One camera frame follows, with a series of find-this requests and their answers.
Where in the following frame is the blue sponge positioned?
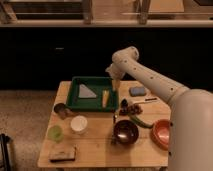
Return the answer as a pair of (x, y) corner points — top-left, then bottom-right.
(129, 87), (146, 97)

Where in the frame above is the orange red bowl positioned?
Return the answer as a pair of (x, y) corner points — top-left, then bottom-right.
(150, 119), (170, 151)

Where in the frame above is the metal cup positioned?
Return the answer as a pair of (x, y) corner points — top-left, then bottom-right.
(53, 103), (68, 119)

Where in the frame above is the green chili pepper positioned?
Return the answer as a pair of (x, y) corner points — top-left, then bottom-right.
(129, 115), (153, 129)

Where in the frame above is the brown bread slice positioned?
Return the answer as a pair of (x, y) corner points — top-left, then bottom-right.
(49, 146), (76, 162)

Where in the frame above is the green plastic tray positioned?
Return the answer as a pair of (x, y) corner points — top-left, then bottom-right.
(66, 76), (119, 112)

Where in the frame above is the small dark bottle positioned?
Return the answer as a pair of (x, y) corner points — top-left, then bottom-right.
(121, 99), (128, 109)

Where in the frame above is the dark grape bunch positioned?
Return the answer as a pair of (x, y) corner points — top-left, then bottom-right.
(119, 104), (142, 116)

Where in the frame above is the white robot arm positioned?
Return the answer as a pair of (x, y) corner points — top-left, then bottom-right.
(106, 46), (213, 171)

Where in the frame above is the green cup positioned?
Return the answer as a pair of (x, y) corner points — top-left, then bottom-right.
(47, 125), (63, 142)

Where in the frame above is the white cup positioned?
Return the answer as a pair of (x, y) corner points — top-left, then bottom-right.
(70, 115), (88, 134)

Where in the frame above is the dark purple bowl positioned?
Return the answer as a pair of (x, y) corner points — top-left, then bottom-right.
(113, 120), (139, 145)

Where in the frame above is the grey triangular cloth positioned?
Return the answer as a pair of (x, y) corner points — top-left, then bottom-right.
(78, 84), (97, 98)

